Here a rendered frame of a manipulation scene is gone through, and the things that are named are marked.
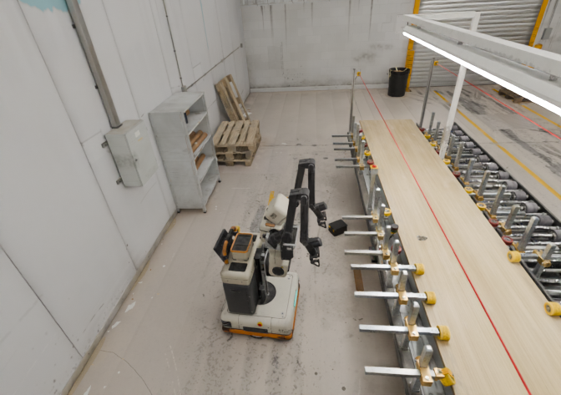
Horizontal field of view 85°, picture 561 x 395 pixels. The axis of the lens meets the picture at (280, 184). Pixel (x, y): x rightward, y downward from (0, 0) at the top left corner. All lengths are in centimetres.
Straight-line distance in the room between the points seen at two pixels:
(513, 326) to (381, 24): 870
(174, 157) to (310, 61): 660
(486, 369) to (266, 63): 921
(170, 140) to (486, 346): 373
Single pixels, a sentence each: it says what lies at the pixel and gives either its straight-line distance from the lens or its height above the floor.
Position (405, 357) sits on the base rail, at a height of 70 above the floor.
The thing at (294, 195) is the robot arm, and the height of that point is 161.
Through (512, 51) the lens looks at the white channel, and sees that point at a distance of 183.
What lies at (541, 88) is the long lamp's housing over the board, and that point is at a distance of 160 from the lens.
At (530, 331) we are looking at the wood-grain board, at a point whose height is 90.
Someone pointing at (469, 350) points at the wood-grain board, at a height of 90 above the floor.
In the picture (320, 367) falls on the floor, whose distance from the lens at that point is 307.
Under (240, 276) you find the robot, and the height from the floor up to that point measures 80.
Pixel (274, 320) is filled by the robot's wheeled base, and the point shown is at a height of 28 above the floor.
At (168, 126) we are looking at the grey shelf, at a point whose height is 137.
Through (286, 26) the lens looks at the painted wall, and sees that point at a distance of 995.
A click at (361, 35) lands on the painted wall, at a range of 1005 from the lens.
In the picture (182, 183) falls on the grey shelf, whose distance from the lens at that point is 454.
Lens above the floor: 274
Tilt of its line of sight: 32 degrees down
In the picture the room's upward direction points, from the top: 4 degrees counter-clockwise
